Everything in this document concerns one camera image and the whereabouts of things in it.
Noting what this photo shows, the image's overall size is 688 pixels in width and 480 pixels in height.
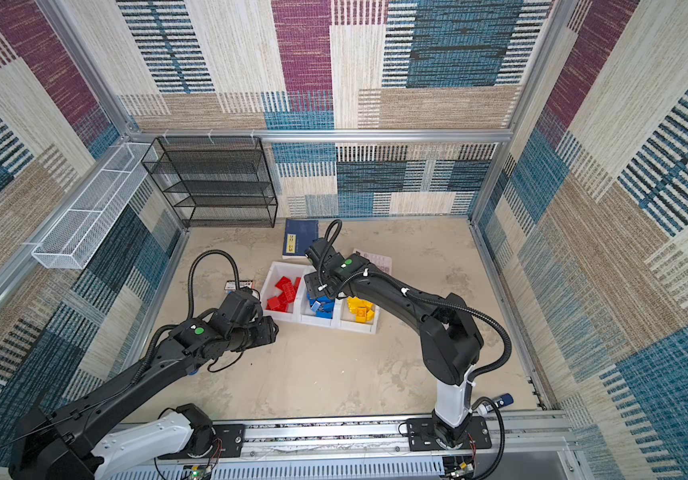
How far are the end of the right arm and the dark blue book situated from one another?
1.40 ft

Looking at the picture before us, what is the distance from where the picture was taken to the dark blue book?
1.11 meters

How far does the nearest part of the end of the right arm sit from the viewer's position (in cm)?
59
